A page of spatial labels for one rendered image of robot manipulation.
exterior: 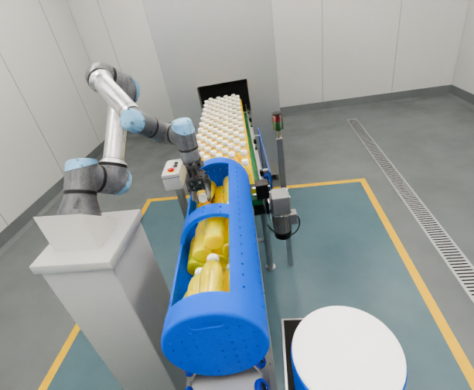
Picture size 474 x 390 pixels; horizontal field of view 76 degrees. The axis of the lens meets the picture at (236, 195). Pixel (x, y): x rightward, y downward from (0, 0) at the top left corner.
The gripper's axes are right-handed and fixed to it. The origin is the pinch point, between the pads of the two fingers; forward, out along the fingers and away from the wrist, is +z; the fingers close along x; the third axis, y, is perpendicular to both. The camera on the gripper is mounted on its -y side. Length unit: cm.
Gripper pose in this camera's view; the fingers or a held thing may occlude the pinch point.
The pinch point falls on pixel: (202, 199)
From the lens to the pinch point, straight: 128.5
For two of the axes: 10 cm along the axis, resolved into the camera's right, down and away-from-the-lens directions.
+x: 9.9, -1.5, -0.6
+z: 1.6, 8.4, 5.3
